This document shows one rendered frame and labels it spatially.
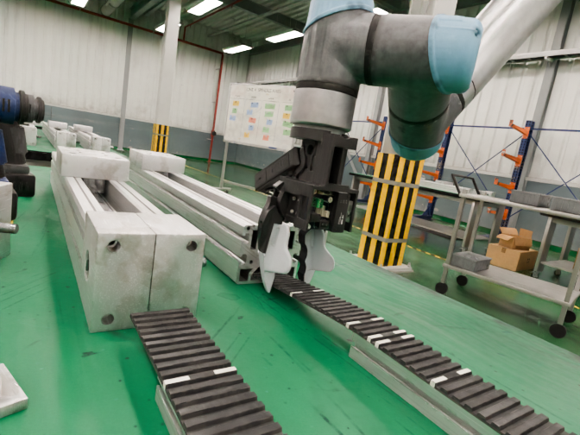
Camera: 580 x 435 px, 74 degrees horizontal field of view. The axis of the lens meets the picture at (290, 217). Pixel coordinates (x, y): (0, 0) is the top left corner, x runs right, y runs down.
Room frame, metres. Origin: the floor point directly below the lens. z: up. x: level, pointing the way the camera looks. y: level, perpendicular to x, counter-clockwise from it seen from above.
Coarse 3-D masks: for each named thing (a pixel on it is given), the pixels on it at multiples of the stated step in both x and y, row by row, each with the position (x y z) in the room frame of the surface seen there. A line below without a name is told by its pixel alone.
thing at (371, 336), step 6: (372, 330) 0.35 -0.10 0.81; (378, 330) 0.35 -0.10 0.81; (384, 330) 0.36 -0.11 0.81; (390, 330) 0.36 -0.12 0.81; (396, 330) 0.37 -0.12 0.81; (402, 330) 0.36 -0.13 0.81; (360, 336) 0.34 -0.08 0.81; (366, 336) 0.34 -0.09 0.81; (372, 336) 0.34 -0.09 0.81; (378, 336) 0.34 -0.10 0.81; (384, 336) 0.34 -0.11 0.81; (390, 336) 0.35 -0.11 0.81; (396, 336) 0.35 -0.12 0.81; (372, 342) 0.33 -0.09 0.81
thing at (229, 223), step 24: (144, 192) 0.94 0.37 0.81; (168, 192) 0.82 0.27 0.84; (192, 192) 0.72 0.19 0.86; (216, 192) 0.77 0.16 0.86; (192, 216) 0.66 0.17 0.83; (216, 216) 0.58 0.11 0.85; (240, 216) 0.56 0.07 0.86; (216, 240) 0.60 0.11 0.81; (240, 240) 0.51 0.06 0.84; (288, 240) 0.55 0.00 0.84; (216, 264) 0.56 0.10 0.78; (240, 264) 0.51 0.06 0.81
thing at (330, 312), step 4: (324, 308) 0.39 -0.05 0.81; (328, 308) 0.40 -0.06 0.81; (332, 308) 0.40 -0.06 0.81; (336, 308) 0.40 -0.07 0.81; (340, 308) 0.40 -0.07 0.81; (344, 308) 0.41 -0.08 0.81; (348, 308) 0.41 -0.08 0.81; (352, 308) 0.41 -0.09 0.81; (356, 308) 0.41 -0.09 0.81; (360, 308) 0.41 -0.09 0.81; (324, 312) 0.39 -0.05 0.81; (328, 312) 0.38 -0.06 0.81; (332, 312) 0.38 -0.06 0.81; (336, 312) 0.39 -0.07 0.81; (340, 312) 0.39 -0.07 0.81; (344, 312) 0.39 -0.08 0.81; (348, 312) 0.40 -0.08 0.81; (328, 316) 0.38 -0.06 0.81
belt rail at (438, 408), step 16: (352, 336) 0.36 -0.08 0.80; (352, 352) 0.35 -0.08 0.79; (368, 352) 0.35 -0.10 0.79; (368, 368) 0.34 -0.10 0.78; (384, 368) 0.33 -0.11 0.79; (400, 368) 0.31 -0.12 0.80; (400, 384) 0.30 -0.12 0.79; (416, 384) 0.29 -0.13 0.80; (416, 400) 0.29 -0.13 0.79; (432, 400) 0.29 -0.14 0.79; (448, 400) 0.27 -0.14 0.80; (432, 416) 0.28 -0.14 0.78; (448, 416) 0.27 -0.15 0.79; (464, 416) 0.26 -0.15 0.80; (448, 432) 0.26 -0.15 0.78; (464, 432) 0.26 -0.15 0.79; (480, 432) 0.25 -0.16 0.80; (496, 432) 0.24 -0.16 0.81
